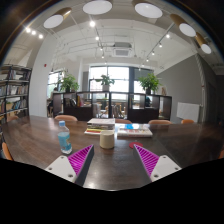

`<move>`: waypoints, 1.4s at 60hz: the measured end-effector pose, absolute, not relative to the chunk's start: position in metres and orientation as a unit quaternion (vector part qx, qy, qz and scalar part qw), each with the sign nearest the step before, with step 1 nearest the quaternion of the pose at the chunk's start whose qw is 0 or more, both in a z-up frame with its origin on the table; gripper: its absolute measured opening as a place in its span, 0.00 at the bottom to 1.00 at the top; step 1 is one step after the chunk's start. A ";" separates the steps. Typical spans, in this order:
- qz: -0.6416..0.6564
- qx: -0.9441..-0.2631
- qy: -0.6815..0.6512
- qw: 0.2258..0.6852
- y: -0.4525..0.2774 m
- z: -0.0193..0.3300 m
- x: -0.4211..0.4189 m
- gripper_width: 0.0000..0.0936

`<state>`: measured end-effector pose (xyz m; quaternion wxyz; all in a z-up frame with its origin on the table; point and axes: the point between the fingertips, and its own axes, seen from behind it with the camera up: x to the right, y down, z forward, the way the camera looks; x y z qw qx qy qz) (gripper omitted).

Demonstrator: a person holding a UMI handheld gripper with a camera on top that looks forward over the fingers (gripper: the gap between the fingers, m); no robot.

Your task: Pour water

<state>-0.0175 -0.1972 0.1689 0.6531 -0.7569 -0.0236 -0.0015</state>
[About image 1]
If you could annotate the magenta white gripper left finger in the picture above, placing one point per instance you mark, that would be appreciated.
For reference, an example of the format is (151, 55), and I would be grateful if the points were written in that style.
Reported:
(73, 168)

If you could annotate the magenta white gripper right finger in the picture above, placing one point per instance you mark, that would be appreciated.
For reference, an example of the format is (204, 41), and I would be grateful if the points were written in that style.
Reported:
(154, 166)

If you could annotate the clear plastic water bottle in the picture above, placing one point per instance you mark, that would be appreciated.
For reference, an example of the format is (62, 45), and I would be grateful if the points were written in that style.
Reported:
(64, 138)

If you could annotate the orange chair back right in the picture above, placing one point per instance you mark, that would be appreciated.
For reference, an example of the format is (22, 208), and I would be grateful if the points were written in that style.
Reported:
(160, 122)

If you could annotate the orange chair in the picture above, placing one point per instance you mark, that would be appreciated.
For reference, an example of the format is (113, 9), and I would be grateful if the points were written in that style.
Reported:
(66, 118)
(160, 122)
(6, 151)
(187, 121)

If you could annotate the stack of books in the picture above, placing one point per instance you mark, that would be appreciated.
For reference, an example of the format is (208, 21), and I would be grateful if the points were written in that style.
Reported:
(96, 125)

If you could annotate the flat magazine on table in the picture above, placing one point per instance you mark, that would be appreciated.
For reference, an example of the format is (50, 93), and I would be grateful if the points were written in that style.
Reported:
(134, 130)

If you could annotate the orange chair back left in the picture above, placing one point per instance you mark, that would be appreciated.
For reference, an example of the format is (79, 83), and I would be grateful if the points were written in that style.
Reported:
(66, 118)

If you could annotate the orange chair far right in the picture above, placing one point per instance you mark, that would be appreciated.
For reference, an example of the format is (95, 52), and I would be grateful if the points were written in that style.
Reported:
(187, 121)

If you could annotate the white whiteboard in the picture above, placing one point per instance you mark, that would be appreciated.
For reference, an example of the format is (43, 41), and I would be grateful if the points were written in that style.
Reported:
(188, 111)

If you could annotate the dark low shelf divider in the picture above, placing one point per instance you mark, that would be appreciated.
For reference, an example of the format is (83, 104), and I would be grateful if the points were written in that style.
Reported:
(136, 107)

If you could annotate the orange chair near left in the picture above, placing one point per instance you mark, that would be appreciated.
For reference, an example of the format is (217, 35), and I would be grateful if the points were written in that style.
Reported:
(6, 151)

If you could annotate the left potted plant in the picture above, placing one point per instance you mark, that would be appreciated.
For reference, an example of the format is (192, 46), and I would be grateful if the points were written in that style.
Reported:
(68, 83)

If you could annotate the potted plant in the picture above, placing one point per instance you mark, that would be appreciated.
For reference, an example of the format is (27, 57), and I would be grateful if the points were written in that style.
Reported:
(149, 83)
(68, 83)
(106, 81)

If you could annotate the right potted plant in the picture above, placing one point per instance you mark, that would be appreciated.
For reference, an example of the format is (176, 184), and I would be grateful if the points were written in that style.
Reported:
(149, 83)

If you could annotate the middle potted plant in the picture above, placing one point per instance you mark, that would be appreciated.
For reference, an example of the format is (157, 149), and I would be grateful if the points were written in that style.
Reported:
(106, 81)

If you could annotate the tall bookshelf with books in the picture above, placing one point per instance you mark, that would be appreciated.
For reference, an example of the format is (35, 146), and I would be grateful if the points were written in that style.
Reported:
(14, 91)

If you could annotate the ceiling air conditioner unit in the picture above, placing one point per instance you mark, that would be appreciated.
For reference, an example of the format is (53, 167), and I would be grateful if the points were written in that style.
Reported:
(122, 49)

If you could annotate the round pendant lamp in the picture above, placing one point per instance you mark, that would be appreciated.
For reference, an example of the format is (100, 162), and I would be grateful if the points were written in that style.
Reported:
(183, 26)
(148, 10)
(57, 18)
(202, 43)
(97, 7)

